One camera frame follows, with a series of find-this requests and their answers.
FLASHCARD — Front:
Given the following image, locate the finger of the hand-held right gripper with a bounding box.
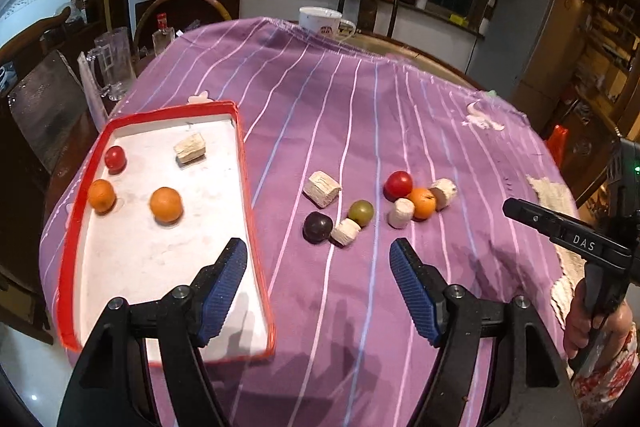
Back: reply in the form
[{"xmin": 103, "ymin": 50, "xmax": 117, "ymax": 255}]
[{"xmin": 503, "ymin": 198, "xmax": 633, "ymax": 269}]

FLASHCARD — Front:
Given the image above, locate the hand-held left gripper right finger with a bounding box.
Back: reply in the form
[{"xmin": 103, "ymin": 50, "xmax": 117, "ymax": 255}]
[{"xmin": 389, "ymin": 238, "xmax": 583, "ymax": 427}]

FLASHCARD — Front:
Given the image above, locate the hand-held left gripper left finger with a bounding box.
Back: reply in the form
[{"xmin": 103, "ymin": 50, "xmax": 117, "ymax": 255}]
[{"xmin": 57, "ymin": 237, "xmax": 249, "ymax": 427}]

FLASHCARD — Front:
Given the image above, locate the red-rimmed white tray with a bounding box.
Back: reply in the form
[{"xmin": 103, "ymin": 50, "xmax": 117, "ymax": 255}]
[{"xmin": 57, "ymin": 101, "xmax": 277, "ymax": 369}]

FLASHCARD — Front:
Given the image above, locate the orange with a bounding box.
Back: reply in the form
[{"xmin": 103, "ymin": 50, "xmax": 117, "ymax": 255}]
[
  {"xmin": 88, "ymin": 179, "xmax": 117, "ymax": 214},
  {"xmin": 150, "ymin": 187, "xmax": 183, "ymax": 224},
  {"xmin": 407, "ymin": 188, "xmax": 437, "ymax": 221}
]

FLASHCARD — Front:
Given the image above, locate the green round fruit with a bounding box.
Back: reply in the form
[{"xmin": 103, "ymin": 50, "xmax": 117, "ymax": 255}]
[{"xmin": 348, "ymin": 200, "xmax": 375, "ymax": 227}]

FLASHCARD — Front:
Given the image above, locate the red tomato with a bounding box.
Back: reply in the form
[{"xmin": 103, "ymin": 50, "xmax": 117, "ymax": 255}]
[
  {"xmin": 104, "ymin": 145, "xmax": 127, "ymax": 174},
  {"xmin": 383, "ymin": 171, "xmax": 414, "ymax": 202}
]

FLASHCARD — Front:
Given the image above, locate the dark purple plum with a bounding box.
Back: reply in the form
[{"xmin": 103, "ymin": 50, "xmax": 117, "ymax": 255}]
[{"xmin": 302, "ymin": 212, "xmax": 334, "ymax": 245}]

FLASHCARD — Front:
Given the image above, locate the large beige sugarcane piece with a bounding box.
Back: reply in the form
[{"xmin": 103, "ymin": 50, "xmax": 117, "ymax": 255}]
[{"xmin": 303, "ymin": 171, "xmax": 343, "ymax": 210}]

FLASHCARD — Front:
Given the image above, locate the person's right hand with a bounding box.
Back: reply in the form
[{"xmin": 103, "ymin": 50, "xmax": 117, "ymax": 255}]
[{"xmin": 564, "ymin": 279, "xmax": 632, "ymax": 360}]

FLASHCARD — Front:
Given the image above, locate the beige towel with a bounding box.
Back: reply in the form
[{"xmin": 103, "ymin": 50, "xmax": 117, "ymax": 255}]
[{"xmin": 527, "ymin": 174, "xmax": 588, "ymax": 328}]

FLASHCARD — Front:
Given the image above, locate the red bag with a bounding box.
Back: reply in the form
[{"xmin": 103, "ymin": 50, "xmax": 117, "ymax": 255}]
[{"xmin": 546, "ymin": 124, "xmax": 570, "ymax": 158}]

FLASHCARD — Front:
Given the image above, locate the wooden cabinet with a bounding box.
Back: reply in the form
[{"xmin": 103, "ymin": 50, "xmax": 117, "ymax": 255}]
[{"xmin": 560, "ymin": 0, "xmax": 640, "ymax": 208}]

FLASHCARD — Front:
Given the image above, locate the person's floral garment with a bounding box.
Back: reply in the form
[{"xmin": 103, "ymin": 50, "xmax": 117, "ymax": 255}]
[{"xmin": 570, "ymin": 322, "xmax": 640, "ymax": 427}]

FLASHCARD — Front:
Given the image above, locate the grey refrigerator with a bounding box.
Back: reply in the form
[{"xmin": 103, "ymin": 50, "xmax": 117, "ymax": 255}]
[{"xmin": 509, "ymin": 0, "xmax": 566, "ymax": 128}]

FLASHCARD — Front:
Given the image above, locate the purple striped cloth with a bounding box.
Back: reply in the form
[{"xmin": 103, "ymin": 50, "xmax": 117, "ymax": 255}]
[{"xmin": 39, "ymin": 17, "xmax": 581, "ymax": 427}]

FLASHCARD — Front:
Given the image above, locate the glass beer mug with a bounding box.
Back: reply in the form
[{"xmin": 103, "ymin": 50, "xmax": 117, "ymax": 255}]
[{"xmin": 86, "ymin": 26, "xmax": 138, "ymax": 102}]

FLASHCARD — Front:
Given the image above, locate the wooden armchair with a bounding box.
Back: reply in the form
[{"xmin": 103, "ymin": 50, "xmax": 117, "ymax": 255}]
[{"xmin": 0, "ymin": 6, "xmax": 108, "ymax": 343}]

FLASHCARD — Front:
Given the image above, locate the clear bottle red cap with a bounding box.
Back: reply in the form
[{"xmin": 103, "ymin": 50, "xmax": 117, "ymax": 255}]
[{"xmin": 152, "ymin": 13, "xmax": 175, "ymax": 56}]

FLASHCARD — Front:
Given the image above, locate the white printed mug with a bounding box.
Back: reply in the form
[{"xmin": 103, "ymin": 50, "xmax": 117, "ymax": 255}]
[{"xmin": 298, "ymin": 6, "xmax": 357, "ymax": 38}]

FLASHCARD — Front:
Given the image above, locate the dark wooden chair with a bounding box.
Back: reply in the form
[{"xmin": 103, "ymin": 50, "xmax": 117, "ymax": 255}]
[{"xmin": 337, "ymin": 0, "xmax": 401, "ymax": 38}]

